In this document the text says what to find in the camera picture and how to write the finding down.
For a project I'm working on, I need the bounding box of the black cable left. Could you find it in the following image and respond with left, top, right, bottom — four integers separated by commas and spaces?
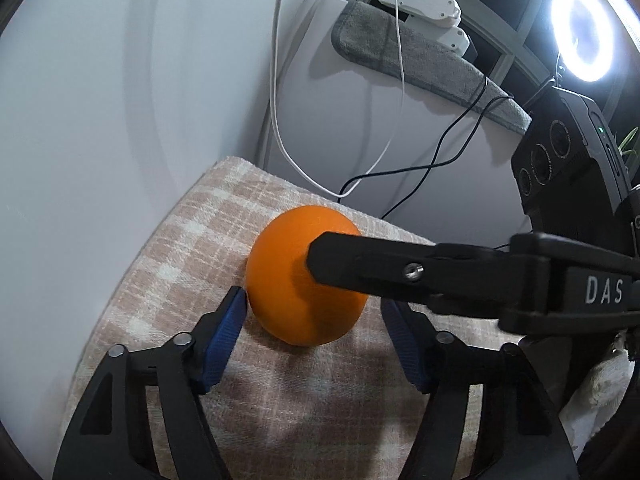
337, 77, 516, 221

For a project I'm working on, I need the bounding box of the grey windowsill mat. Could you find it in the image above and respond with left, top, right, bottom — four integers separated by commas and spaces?
331, 1, 506, 112

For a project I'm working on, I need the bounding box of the black camera box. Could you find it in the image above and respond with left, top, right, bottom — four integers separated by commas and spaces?
511, 87, 639, 257

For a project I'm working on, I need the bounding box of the pink checked tablecloth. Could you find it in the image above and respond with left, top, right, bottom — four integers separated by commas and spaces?
60, 155, 526, 480

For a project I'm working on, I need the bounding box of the medium orange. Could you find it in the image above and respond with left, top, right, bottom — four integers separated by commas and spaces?
245, 205, 368, 347

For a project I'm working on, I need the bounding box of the potted spider plant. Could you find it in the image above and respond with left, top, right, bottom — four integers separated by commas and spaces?
618, 126, 639, 157

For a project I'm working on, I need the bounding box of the black power adapter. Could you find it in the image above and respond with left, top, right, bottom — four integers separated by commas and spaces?
463, 36, 478, 64

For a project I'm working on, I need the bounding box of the white cable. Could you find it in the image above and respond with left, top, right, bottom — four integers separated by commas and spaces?
271, 0, 407, 200

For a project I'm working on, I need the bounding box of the ring light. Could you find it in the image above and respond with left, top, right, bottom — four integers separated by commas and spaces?
550, 0, 615, 82

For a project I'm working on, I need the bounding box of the white power strip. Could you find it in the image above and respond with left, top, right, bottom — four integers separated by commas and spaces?
378, 0, 470, 56

